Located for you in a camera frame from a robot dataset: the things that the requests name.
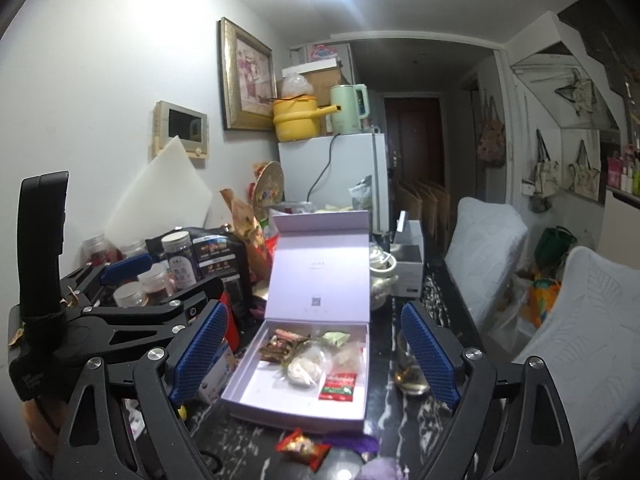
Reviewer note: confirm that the brown paper bags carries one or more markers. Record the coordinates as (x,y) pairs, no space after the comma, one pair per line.
(422,215)

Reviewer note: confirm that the white plastic bag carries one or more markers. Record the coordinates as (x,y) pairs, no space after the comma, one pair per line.
(512,320)

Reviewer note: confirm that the dark green bag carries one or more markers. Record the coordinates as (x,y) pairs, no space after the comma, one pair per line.
(555,247)

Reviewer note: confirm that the white teapot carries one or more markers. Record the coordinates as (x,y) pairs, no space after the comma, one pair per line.
(382,280)

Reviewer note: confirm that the lavender gift box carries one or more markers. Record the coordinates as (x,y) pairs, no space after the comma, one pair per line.
(320,280)

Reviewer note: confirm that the white and grey box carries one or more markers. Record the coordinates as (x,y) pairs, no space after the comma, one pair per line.
(407,265)

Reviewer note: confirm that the gold framed picture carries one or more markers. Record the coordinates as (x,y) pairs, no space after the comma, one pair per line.
(247,72)

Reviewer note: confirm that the beige wall intercom panel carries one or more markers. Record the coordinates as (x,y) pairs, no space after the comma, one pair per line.
(180,125)

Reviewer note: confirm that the white fridge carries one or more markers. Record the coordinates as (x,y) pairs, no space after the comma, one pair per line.
(355,160)

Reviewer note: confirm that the clear plastic bag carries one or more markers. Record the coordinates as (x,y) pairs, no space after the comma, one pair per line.
(296,85)

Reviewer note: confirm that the clear packet with white coil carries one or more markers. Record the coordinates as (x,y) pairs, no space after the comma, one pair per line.
(305,367)

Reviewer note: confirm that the round speckled snack disc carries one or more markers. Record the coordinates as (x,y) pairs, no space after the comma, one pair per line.
(267,185)

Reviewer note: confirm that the green electric kettle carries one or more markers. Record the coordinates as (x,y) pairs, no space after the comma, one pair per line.
(347,110)

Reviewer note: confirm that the clear jar with pale lid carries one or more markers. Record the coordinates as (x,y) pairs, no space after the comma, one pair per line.
(130,295)

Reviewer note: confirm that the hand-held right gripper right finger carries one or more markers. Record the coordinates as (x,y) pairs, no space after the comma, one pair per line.
(430,355)

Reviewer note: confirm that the brown paper snack bag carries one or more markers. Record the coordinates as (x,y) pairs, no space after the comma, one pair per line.
(247,230)

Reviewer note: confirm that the red box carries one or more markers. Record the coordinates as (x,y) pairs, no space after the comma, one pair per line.
(234,330)

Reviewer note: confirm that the silver green pouch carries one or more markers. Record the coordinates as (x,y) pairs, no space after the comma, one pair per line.
(361,194)

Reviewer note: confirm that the glass mug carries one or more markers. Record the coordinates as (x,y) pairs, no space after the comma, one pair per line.
(412,370)

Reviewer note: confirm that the red patterned snack packet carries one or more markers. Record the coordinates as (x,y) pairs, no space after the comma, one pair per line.
(302,449)

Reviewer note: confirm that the clear packet with pale snack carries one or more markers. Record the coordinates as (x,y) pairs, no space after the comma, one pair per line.
(347,360)

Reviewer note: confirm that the star shaped hanging bag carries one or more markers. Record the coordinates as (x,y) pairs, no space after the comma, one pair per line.
(575,92)

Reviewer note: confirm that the row of bottles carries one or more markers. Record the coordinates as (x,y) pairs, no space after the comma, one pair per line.
(625,172)

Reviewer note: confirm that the floral tote bag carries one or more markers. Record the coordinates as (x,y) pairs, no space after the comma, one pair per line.
(491,140)

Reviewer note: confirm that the green snack packet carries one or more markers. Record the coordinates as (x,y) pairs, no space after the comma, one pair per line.
(335,339)

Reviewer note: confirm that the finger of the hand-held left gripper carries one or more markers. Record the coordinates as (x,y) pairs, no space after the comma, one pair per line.
(165,312)
(125,267)

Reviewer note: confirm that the yellow pot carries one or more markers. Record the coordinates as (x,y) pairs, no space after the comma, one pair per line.
(295,120)

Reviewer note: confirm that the dark red door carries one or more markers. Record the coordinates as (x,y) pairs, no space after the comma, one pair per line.
(412,145)

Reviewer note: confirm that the white flat box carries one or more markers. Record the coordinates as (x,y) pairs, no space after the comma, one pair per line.
(305,67)

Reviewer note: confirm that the clear jar with red contents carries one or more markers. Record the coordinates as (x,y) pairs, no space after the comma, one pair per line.
(97,250)
(155,282)

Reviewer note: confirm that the purple snack packet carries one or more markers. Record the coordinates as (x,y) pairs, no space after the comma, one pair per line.
(352,444)

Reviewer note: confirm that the orange bag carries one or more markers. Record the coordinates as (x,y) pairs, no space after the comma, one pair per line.
(544,302)

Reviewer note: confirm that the cardboard box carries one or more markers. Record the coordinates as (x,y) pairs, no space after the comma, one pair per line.
(325,77)

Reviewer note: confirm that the beige tote bag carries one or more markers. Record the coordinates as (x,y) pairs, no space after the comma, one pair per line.
(546,172)
(584,175)

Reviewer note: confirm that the jar with purple label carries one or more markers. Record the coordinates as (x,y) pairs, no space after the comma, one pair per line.
(180,260)

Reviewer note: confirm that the black printed bag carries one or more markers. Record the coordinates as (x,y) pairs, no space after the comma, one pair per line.
(220,260)

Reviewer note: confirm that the brown and red candy packet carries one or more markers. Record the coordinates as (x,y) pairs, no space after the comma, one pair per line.
(277,347)

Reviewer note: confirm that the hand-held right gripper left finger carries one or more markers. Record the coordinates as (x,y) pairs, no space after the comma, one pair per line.
(200,355)

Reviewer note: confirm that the white cutting board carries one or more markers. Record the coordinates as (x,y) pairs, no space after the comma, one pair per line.
(160,195)

